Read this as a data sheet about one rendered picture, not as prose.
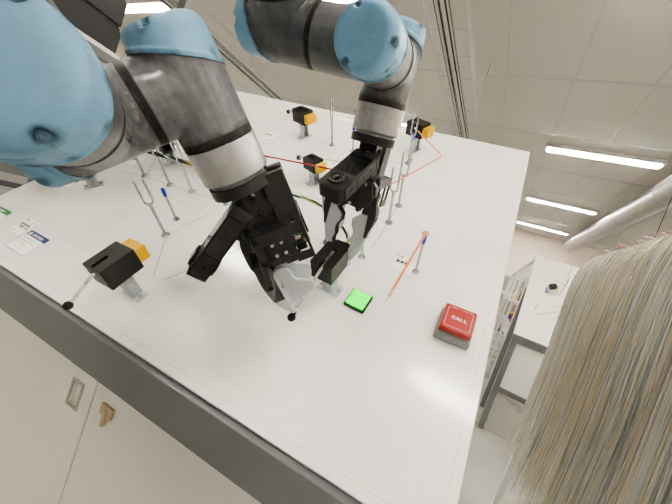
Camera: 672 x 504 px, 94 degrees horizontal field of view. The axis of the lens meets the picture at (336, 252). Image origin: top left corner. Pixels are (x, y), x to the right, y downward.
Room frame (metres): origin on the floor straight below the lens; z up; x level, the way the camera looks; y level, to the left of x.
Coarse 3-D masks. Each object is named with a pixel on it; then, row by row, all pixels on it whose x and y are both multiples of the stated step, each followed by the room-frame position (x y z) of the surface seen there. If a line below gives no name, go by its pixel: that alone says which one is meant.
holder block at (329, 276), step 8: (328, 248) 0.54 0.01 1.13; (336, 248) 0.54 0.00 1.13; (344, 248) 0.54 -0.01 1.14; (320, 256) 0.53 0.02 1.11; (336, 256) 0.53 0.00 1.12; (344, 256) 0.53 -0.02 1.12; (312, 264) 0.52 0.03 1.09; (320, 264) 0.52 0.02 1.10; (328, 264) 0.51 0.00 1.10; (336, 264) 0.52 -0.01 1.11; (344, 264) 0.55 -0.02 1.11; (312, 272) 0.54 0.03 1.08; (320, 272) 0.52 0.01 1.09; (328, 272) 0.51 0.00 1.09; (336, 272) 0.53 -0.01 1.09; (328, 280) 0.53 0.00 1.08
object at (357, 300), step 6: (354, 288) 0.58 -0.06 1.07; (354, 294) 0.57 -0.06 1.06; (360, 294) 0.57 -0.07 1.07; (366, 294) 0.57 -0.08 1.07; (348, 300) 0.56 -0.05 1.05; (354, 300) 0.56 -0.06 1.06; (360, 300) 0.56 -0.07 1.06; (366, 300) 0.56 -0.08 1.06; (348, 306) 0.56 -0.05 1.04; (354, 306) 0.55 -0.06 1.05; (360, 306) 0.55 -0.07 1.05; (366, 306) 0.55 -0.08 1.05; (360, 312) 0.55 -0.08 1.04
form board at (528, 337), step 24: (552, 264) 3.21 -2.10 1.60; (528, 288) 3.03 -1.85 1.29; (552, 288) 2.93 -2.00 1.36; (528, 312) 2.85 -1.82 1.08; (552, 312) 2.73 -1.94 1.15; (528, 336) 2.69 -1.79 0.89; (504, 360) 2.67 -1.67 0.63; (528, 360) 2.62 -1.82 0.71; (504, 384) 2.66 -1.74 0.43; (528, 384) 2.59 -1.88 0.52
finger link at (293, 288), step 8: (280, 272) 0.41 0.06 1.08; (288, 272) 0.41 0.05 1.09; (280, 280) 0.41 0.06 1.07; (288, 280) 0.42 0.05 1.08; (296, 280) 0.42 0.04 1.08; (304, 280) 0.42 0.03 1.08; (312, 280) 0.43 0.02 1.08; (280, 288) 0.41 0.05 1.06; (288, 288) 0.42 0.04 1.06; (296, 288) 0.43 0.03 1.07; (304, 288) 0.43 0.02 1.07; (312, 288) 0.43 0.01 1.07; (288, 296) 0.43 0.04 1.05; (296, 296) 0.44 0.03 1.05; (280, 304) 0.43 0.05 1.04; (288, 304) 0.43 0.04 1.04
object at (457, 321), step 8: (448, 304) 0.52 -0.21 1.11; (448, 312) 0.51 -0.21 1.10; (456, 312) 0.51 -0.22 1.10; (464, 312) 0.51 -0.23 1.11; (472, 312) 0.51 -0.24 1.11; (448, 320) 0.50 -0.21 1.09; (456, 320) 0.50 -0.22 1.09; (464, 320) 0.50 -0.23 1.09; (472, 320) 0.50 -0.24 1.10; (440, 328) 0.50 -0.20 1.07; (448, 328) 0.49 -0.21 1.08; (456, 328) 0.49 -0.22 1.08; (464, 328) 0.49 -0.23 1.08; (472, 328) 0.49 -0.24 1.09; (464, 336) 0.48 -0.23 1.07
